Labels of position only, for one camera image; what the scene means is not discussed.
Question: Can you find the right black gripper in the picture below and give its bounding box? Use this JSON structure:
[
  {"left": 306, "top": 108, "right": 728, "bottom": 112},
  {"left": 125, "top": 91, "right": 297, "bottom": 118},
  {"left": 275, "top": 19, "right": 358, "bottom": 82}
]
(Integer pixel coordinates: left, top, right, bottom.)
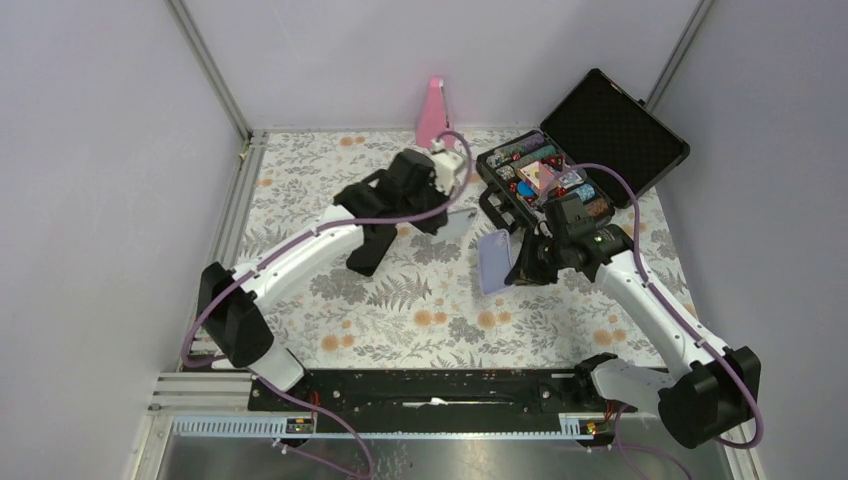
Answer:
[{"left": 506, "top": 228, "right": 569, "bottom": 287}]

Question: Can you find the lilac phone case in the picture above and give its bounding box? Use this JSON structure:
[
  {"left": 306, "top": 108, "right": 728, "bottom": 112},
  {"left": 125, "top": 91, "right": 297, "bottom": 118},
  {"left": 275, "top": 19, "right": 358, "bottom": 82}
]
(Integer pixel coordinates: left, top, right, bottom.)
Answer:
[{"left": 477, "top": 229, "right": 513, "bottom": 296}]

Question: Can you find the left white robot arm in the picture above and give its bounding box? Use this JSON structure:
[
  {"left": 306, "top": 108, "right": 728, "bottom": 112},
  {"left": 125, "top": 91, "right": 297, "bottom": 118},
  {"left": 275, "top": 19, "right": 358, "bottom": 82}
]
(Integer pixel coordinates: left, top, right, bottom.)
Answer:
[{"left": 195, "top": 147, "right": 469, "bottom": 411}]

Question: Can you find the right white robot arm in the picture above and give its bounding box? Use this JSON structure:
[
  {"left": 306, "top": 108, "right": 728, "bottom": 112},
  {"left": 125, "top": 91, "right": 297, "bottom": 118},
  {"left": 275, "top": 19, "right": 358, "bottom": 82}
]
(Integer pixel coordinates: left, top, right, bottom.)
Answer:
[{"left": 504, "top": 194, "right": 762, "bottom": 449}]

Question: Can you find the black poker chip case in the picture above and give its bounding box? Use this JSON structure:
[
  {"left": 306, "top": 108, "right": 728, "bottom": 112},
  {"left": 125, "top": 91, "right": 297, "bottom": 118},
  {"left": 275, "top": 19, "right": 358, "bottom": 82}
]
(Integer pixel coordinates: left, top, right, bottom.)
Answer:
[{"left": 476, "top": 69, "right": 690, "bottom": 232}]

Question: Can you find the pink metronome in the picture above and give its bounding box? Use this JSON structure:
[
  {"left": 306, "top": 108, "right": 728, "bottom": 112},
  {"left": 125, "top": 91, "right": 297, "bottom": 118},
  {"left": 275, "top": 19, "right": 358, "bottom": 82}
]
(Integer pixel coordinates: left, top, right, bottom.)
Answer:
[{"left": 415, "top": 76, "right": 452, "bottom": 148}]

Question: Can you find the playing card deck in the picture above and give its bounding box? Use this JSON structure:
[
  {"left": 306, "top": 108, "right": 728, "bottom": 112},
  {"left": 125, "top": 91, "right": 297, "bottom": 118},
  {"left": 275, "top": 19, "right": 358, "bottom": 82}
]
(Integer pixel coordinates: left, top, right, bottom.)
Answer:
[{"left": 517, "top": 162, "right": 559, "bottom": 196}]

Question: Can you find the floral table mat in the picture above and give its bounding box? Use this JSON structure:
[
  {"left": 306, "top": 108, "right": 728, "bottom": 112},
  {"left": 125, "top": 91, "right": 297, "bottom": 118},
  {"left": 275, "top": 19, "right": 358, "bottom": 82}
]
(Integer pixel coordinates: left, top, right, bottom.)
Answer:
[{"left": 225, "top": 129, "right": 704, "bottom": 370}]

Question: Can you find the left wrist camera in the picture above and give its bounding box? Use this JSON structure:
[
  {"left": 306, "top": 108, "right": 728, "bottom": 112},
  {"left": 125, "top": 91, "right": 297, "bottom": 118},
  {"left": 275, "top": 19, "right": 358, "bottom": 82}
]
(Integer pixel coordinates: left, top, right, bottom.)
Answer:
[{"left": 429, "top": 139, "right": 465, "bottom": 197}]

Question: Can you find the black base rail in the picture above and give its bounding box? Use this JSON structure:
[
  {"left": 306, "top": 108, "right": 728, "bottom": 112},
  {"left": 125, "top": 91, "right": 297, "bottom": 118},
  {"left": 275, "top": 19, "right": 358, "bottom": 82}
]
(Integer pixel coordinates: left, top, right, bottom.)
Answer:
[{"left": 247, "top": 369, "right": 619, "bottom": 436}]

